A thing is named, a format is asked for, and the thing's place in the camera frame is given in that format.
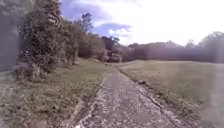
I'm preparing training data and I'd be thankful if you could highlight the grey paved path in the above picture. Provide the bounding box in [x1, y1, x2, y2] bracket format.
[69, 63, 188, 128]

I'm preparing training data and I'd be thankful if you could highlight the distant line of trees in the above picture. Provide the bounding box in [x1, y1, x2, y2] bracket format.
[118, 31, 224, 64]

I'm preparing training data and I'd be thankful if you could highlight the grass field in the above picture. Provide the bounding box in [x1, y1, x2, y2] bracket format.
[114, 59, 224, 128]

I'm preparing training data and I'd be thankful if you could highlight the grass verge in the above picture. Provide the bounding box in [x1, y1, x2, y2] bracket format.
[0, 57, 108, 128]

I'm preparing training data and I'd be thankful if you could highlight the row of trees and bushes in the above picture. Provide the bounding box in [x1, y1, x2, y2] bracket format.
[0, 0, 123, 83]

